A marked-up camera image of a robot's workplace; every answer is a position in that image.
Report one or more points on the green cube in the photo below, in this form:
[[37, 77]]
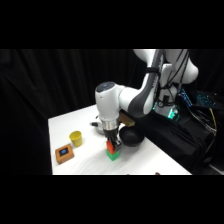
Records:
[[113, 155]]

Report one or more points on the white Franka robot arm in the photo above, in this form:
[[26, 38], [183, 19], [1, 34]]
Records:
[[143, 93]]

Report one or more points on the small brown object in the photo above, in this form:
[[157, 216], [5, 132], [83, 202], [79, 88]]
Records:
[[157, 173]]

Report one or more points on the blue lit keyboard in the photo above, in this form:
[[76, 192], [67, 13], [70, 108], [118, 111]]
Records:
[[208, 99]]

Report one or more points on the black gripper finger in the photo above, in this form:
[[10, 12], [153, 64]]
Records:
[[108, 140], [117, 143]]

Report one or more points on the black curtain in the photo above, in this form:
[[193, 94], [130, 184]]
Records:
[[50, 83]]

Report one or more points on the orange box with blue screen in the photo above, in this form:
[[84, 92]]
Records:
[[64, 153]]

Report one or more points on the black bowl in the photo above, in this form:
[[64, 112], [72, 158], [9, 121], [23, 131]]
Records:
[[132, 136]]

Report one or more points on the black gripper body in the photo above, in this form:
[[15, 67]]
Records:
[[111, 134]]

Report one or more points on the small green light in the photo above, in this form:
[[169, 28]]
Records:
[[173, 115]]

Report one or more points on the yellow cup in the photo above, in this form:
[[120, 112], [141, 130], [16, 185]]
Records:
[[76, 138]]

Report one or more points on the red cube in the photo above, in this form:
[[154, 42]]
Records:
[[109, 147]]

